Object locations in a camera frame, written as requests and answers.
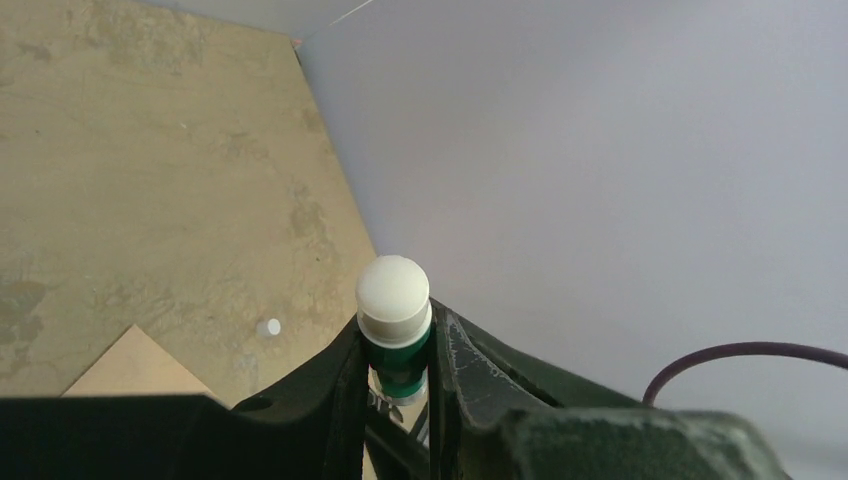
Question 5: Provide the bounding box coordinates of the brown envelope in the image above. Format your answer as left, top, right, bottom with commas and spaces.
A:
63, 325, 223, 403

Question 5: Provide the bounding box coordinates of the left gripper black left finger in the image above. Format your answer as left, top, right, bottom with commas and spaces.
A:
1, 321, 368, 479

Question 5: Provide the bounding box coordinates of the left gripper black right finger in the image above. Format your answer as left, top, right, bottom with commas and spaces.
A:
428, 302, 785, 479

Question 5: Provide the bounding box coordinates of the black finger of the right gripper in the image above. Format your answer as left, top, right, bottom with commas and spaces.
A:
364, 397, 430, 479

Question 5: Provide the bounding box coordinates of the green white glue stick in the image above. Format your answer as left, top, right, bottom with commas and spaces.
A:
355, 255, 432, 406

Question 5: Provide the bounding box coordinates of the white glue stick cap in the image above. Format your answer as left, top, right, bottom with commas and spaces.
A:
256, 318, 282, 338

